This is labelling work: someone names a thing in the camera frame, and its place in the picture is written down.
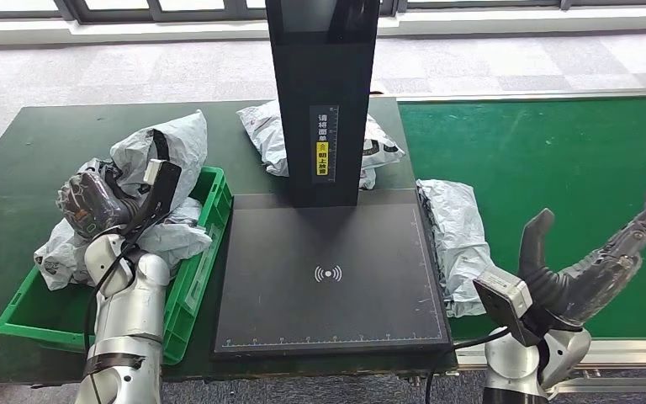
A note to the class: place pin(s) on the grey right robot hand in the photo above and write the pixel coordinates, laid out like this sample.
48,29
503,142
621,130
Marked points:
579,284

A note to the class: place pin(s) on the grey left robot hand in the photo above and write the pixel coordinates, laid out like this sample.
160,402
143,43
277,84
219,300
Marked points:
92,203

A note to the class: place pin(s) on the grey parcel bag red print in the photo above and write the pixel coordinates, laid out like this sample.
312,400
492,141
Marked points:
178,240

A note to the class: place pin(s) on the large grey parcel bag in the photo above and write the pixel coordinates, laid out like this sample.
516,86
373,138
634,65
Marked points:
172,145

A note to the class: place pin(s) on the narrow grey parcel bag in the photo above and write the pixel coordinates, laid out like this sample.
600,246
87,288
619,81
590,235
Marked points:
456,240

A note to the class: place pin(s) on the green conveyor belt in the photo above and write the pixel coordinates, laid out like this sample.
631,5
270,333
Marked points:
523,145

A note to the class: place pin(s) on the grey parcel bag black print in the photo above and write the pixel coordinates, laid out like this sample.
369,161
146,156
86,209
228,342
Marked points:
264,136

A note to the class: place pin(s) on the black inbound scanner machine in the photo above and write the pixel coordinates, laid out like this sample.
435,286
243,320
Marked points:
328,318

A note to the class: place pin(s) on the green plastic crate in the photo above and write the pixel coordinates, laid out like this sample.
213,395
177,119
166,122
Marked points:
27,318

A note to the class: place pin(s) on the white window sill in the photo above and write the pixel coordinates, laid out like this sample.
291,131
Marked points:
133,30

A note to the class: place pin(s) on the black yellow warning label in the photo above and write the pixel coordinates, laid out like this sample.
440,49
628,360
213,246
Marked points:
322,158

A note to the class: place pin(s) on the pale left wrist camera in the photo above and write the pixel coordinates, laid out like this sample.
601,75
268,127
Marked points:
161,184

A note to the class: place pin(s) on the dark window frame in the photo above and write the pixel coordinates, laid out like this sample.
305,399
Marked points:
133,14

